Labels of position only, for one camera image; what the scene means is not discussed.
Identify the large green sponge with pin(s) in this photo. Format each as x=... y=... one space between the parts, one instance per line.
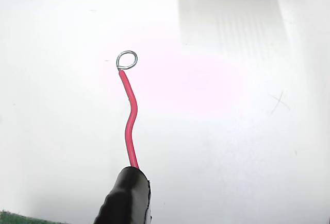
x=23 y=219

